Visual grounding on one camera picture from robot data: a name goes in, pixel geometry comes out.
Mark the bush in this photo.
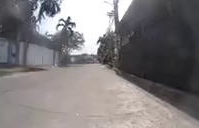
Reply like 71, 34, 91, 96
96, 30, 121, 69

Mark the low building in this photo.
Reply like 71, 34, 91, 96
69, 53, 100, 65

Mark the leafy tree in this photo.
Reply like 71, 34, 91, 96
61, 31, 86, 64

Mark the grey concrete road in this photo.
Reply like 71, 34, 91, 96
0, 63, 199, 128

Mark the palm tree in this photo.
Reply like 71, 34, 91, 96
55, 15, 77, 66

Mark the pole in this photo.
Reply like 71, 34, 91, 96
103, 0, 121, 34

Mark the dark ground strip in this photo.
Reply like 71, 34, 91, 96
113, 68, 199, 126

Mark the dirt verge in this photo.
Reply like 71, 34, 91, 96
0, 64, 46, 78

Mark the group of trees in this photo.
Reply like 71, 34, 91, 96
0, 0, 63, 66

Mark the white wall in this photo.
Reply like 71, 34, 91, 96
0, 37, 60, 67

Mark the tall dark wall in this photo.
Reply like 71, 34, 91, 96
115, 0, 199, 101

